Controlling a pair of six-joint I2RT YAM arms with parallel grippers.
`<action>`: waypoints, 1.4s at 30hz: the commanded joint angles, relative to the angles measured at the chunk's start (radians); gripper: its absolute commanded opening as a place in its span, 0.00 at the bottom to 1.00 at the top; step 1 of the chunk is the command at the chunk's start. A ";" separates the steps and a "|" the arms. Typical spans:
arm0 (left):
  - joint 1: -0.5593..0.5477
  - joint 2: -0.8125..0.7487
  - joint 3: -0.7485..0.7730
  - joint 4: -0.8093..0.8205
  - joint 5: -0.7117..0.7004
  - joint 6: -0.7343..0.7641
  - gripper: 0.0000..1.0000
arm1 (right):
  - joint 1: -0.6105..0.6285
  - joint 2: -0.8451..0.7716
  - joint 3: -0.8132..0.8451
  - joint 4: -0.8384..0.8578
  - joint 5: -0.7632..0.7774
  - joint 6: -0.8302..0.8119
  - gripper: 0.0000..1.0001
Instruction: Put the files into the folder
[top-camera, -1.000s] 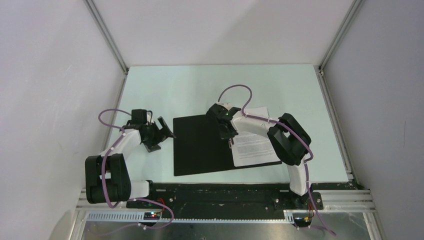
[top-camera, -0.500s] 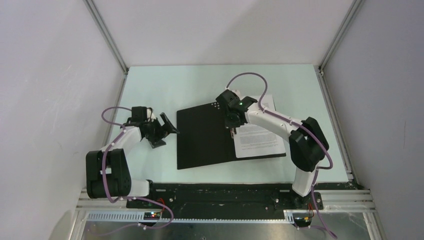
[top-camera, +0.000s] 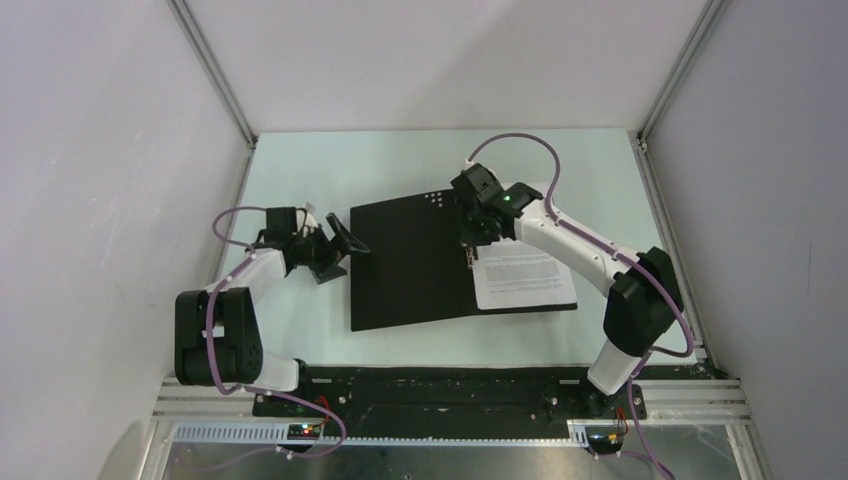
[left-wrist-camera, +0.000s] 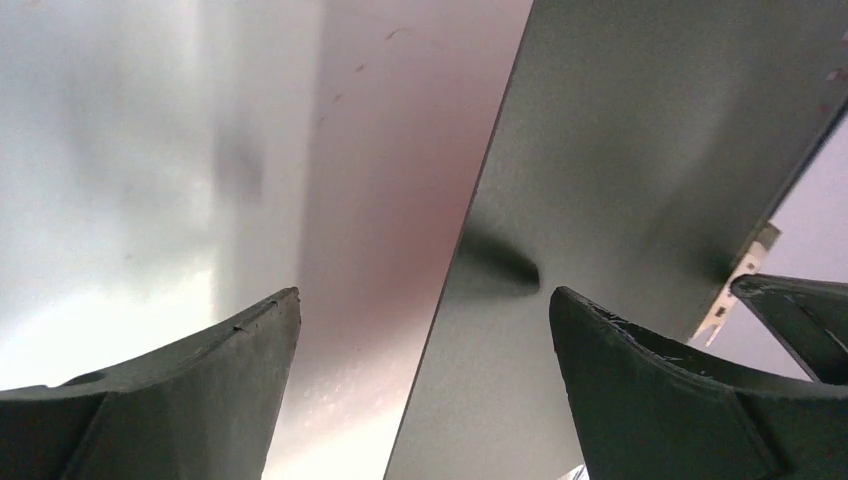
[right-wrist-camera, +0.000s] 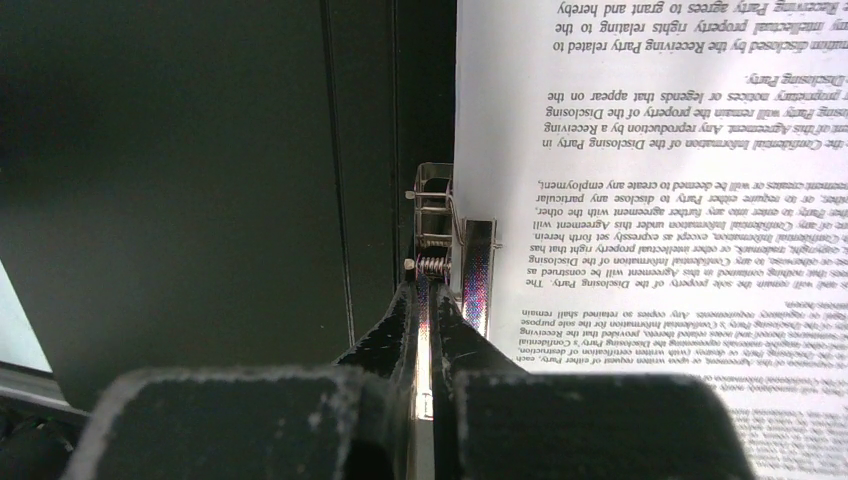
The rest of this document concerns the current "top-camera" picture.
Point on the right controller board with LEDs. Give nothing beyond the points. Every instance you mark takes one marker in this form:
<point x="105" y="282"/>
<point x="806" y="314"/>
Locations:
<point x="604" y="445"/>

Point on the left controller board with LEDs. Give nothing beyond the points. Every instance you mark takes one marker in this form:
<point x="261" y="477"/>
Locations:
<point x="303" y="432"/>

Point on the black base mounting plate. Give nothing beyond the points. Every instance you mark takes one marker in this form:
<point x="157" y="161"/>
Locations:
<point x="460" y="426"/>

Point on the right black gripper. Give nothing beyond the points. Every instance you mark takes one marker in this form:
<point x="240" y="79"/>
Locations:
<point x="467" y="236"/>

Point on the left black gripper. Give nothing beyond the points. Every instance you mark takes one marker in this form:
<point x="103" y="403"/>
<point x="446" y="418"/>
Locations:
<point x="327" y="269"/>

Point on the red and black folder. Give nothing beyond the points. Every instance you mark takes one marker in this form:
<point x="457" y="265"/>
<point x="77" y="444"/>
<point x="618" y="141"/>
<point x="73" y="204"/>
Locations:
<point x="416" y="271"/>

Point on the left aluminium frame post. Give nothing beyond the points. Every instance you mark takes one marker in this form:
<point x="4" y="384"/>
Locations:
<point x="200" y="45"/>

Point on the controller board with leds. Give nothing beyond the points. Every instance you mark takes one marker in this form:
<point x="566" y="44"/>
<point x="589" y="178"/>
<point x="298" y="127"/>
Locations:
<point x="604" y="445"/>
<point x="303" y="432"/>

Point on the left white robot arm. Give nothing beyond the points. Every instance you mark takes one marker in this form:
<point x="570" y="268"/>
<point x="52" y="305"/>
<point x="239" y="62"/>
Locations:
<point x="217" y="333"/>

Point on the silver folder clip mechanism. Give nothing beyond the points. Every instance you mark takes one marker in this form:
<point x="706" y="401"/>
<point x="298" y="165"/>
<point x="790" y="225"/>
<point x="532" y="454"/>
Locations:
<point x="471" y="255"/>

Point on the aluminium front rail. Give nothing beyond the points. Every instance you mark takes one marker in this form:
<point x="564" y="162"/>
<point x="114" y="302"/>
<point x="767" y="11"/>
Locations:
<point x="361" y="402"/>

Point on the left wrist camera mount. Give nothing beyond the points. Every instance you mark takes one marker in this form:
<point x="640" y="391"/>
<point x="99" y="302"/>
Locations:
<point x="306" y="222"/>

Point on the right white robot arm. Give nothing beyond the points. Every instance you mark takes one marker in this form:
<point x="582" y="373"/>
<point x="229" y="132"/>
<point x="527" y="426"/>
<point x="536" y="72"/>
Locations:
<point x="641" y="288"/>

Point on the printed white paper sheets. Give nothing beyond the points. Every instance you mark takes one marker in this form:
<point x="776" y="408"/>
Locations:
<point x="513" y="275"/>

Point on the aluminium frame post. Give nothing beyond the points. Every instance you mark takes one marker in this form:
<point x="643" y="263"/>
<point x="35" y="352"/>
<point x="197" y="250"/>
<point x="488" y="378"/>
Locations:
<point x="705" y="24"/>
<point x="200" y="45"/>

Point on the right aluminium frame post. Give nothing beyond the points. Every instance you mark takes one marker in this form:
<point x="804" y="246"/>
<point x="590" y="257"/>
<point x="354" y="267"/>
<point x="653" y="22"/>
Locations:
<point x="705" y="24"/>

